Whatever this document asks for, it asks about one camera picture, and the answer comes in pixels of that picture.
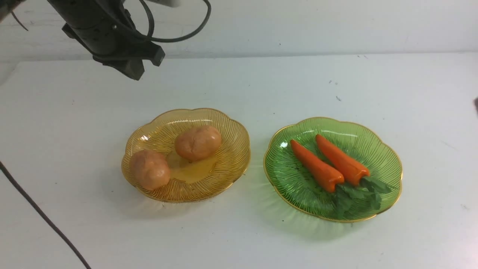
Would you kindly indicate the amber ribbed glass plate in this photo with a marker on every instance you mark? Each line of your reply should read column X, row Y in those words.
column 191, row 181

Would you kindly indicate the tan potato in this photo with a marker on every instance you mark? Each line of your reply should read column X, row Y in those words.
column 198, row 143
column 150, row 169

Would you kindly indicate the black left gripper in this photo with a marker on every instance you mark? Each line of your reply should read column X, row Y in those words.
column 106, row 30

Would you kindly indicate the orange carrot with leaves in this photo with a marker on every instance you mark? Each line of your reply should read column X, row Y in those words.
column 355, row 173

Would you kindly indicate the green ribbed glass plate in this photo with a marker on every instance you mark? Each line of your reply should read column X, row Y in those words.
column 297, row 186

